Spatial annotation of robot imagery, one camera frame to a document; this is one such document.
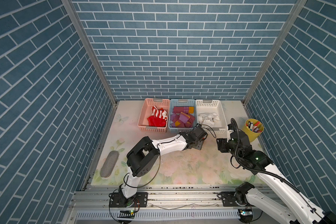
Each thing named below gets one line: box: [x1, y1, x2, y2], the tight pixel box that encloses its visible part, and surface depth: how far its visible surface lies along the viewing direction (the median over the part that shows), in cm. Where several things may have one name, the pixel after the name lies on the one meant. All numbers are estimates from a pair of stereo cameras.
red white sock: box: [147, 115, 167, 128], surface depth 104 cm
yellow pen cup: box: [242, 118, 265, 142], surface depth 91 cm
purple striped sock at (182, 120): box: [169, 112, 196, 128], surface depth 104 cm
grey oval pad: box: [99, 150, 119, 178], surface depth 85 cm
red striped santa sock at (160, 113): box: [151, 105, 168, 121], surface depth 104 cm
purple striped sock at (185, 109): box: [172, 106, 195, 115], surface depth 113 cm
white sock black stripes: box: [197, 112, 220, 128], surface depth 105 cm
